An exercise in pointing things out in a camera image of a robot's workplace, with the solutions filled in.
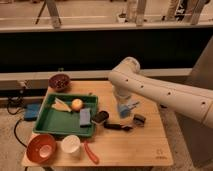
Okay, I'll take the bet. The blue sponge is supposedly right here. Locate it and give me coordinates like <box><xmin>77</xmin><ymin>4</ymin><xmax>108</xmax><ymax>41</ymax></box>
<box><xmin>80</xmin><ymin>108</ymin><xmax>91</xmax><ymax>127</ymax></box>

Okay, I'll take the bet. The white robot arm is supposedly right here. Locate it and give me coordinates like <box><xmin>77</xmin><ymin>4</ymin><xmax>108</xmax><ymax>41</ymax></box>
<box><xmin>108</xmin><ymin>57</ymin><xmax>213</xmax><ymax>128</ymax></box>

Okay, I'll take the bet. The dark maroon bowl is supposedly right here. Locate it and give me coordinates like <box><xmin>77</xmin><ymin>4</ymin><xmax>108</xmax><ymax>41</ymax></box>
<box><xmin>48</xmin><ymin>74</ymin><xmax>70</xmax><ymax>92</ymax></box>

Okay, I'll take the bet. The red plastic bowl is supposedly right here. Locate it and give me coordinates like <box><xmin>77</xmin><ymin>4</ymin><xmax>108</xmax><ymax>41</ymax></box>
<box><xmin>26</xmin><ymin>134</ymin><xmax>57</xmax><ymax>164</ymax></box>

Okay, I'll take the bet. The blue cloth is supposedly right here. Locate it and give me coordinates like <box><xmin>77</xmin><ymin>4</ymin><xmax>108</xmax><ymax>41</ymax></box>
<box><xmin>117</xmin><ymin>100</ymin><xmax>140</xmax><ymax>118</ymax></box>

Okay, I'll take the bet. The black oval object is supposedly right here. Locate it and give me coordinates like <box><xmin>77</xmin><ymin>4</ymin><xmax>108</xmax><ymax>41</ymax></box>
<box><xmin>91</xmin><ymin>111</ymin><xmax>109</xmax><ymax>124</ymax></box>

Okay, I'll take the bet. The yellow apple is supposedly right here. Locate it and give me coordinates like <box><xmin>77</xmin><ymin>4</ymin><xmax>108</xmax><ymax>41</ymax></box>
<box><xmin>71</xmin><ymin>99</ymin><xmax>83</xmax><ymax>111</ymax></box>

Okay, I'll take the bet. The small dark box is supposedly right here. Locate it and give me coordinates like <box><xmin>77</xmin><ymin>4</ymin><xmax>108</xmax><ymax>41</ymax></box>
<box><xmin>133</xmin><ymin>114</ymin><xmax>146</xmax><ymax>127</ymax></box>

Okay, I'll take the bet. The yellow banana piece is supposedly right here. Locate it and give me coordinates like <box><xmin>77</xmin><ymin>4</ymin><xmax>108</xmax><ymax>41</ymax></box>
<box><xmin>52</xmin><ymin>98</ymin><xmax>71</xmax><ymax>112</ymax></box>

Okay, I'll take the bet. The wooden table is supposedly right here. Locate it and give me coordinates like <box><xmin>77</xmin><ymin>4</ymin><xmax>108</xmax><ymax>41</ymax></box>
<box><xmin>21</xmin><ymin>80</ymin><xmax>175</xmax><ymax>168</ymax></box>

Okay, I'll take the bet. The white paper cup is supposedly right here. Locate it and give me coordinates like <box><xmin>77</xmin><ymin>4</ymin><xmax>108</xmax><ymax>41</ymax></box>
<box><xmin>61</xmin><ymin>135</ymin><xmax>81</xmax><ymax>155</ymax></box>

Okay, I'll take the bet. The red plastic spoon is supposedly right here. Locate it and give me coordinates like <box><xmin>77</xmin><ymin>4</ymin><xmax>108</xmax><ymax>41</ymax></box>
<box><xmin>84</xmin><ymin>141</ymin><xmax>99</xmax><ymax>164</ymax></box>

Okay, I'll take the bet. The blue power box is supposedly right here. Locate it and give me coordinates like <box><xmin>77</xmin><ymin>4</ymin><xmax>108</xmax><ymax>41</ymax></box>
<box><xmin>24</xmin><ymin>103</ymin><xmax>41</xmax><ymax>121</ymax></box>

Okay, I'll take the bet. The black handled tool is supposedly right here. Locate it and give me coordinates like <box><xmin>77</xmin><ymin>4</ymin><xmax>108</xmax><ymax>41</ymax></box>
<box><xmin>104</xmin><ymin>122</ymin><xmax>133</xmax><ymax>131</ymax></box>

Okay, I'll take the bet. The black cable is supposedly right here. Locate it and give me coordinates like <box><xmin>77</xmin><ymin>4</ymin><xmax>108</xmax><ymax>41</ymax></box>
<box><xmin>6</xmin><ymin>87</ymin><xmax>29</xmax><ymax>149</ymax></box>

